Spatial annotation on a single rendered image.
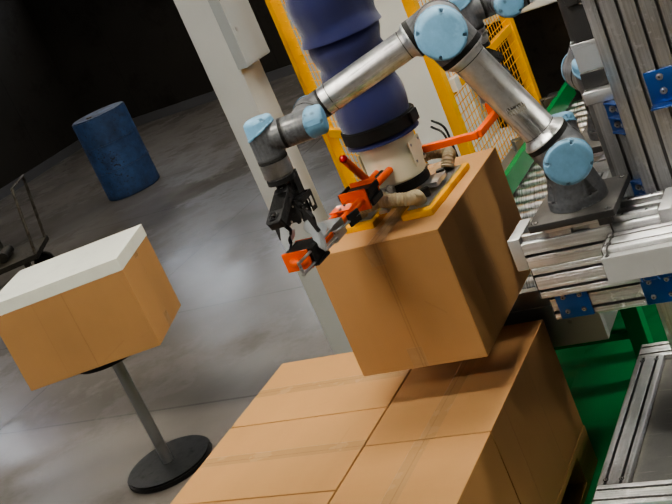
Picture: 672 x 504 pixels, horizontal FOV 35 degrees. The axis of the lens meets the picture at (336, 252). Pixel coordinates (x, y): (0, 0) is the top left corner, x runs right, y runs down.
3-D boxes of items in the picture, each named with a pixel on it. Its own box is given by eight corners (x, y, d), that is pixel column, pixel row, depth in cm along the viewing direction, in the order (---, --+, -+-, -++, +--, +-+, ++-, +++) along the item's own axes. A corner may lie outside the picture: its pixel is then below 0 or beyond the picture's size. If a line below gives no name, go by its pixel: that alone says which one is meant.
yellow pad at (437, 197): (441, 174, 330) (435, 159, 328) (471, 167, 325) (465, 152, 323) (402, 222, 303) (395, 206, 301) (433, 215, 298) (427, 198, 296)
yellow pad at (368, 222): (388, 187, 340) (382, 173, 338) (415, 181, 335) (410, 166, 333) (345, 235, 313) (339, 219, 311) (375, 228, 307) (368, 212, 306)
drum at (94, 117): (140, 194, 1062) (100, 114, 1036) (98, 206, 1091) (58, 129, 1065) (171, 171, 1109) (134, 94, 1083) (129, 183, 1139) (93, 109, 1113)
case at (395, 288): (426, 282, 366) (383, 176, 354) (536, 259, 346) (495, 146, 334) (363, 377, 317) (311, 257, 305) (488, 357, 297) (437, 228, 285)
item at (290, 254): (303, 257, 273) (295, 240, 272) (327, 252, 269) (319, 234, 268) (288, 273, 266) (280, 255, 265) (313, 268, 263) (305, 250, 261)
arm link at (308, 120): (320, 95, 262) (279, 111, 264) (317, 105, 252) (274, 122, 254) (332, 125, 264) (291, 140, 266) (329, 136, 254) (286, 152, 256)
